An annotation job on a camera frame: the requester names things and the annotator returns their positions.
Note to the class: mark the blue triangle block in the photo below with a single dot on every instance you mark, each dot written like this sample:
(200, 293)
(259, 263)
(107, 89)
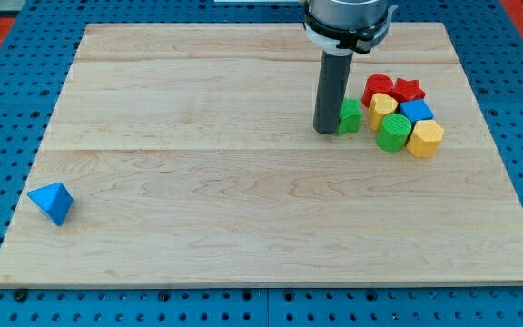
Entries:
(53, 200)

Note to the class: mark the light wooden board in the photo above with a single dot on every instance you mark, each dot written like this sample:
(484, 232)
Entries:
(191, 158)

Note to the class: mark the green star block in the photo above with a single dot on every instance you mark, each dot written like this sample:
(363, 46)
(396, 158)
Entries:
(350, 117)

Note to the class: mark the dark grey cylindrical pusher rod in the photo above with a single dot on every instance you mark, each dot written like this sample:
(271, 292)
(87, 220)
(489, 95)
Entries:
(332, 82)

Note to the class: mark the yellow heart block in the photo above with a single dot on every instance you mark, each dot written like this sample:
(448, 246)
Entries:
(381, 105)

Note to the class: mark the green cylinder block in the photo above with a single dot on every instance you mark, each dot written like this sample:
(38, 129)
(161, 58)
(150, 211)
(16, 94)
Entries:
(393, 133)

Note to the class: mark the red cylinder block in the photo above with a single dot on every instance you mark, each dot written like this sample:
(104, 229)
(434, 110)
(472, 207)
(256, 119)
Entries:
(376, 83)

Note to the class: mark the red star block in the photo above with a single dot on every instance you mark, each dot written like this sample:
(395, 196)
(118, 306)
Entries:
(405, 90)

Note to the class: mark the blue cube block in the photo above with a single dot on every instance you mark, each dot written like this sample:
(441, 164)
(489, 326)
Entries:
(416, 110)

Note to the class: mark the yellow hexagon block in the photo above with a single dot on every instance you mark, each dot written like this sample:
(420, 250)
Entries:
(425, 138)

